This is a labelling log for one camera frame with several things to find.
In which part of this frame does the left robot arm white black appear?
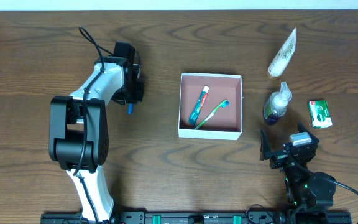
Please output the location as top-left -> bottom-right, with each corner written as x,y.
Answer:
40,42 -> 144,223

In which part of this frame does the white box pink interior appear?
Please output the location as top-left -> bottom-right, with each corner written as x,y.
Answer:
178,73 -> 243,140

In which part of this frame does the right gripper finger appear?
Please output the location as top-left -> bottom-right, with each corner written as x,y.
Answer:
297,122 -> 314,137
260,130 -> 272,161

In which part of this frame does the Colgate toothpaste tube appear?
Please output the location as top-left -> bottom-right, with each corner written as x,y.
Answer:
188,86 -> 209,126

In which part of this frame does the green soap bar pack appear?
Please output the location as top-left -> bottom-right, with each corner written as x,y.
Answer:
308,100 -> 333,129

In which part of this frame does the clear pump soap bottle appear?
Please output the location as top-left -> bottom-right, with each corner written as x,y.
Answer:
263,82 -> 292,126

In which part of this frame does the green toothbrush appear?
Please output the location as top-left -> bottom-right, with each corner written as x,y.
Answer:
194,99 -> 229,130

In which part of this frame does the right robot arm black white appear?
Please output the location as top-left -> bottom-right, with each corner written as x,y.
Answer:
260,123 -> 336,223

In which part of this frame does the blue disposable razor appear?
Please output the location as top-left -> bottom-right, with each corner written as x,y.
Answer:
127,103 -> 134,114

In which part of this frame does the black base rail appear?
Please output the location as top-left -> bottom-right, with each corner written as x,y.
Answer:
40,211 -> 352,224

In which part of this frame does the white lotion tube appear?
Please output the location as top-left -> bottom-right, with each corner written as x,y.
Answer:
267,28 -> 296,79

